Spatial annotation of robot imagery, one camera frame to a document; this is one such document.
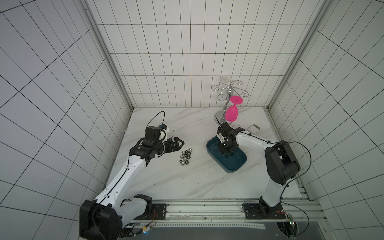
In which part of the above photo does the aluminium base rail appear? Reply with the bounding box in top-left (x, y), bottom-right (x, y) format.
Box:
top-left (135, 198), bottom-right (326, 230)

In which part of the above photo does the chrome glass hanger stand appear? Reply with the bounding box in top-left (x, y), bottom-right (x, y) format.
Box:
top-left (212, 76), bottom-right (250, 125)

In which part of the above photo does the small white box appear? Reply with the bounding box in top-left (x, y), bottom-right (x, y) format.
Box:
top-left (247, 124), bottom-right (261, 135)

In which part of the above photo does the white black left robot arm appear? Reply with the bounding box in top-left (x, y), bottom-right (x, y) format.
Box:
top-left (79, 124), bottom-right (185, 240)

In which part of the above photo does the pink plastic wine glass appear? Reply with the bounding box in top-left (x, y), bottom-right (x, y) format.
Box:
top-left (225, 96), bottom-right (243, 122)

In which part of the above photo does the small clear glass jar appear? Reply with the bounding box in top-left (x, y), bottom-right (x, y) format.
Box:
top-left (168, 127), bottom-right (177, 139)

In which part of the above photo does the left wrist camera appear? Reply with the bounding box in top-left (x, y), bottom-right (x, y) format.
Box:
top-left (159, 124), bottom-right (170, 142)

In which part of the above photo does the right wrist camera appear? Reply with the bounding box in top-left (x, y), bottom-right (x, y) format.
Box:
top-left (215, 117), bottom-right (245, 142)

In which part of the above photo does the teal plastic storage box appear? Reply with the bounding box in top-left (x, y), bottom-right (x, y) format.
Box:
top-left (206, 137), bottom-right (247, 174)

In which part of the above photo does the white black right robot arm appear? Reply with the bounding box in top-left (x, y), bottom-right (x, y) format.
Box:
top-left (217, 131), bottom-right (301, 219)

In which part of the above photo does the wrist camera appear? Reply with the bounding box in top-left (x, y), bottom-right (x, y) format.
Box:
top-left (215, 117), bottom-right (245, 142)
top-left (159, 124), bottom-right (170, 142)

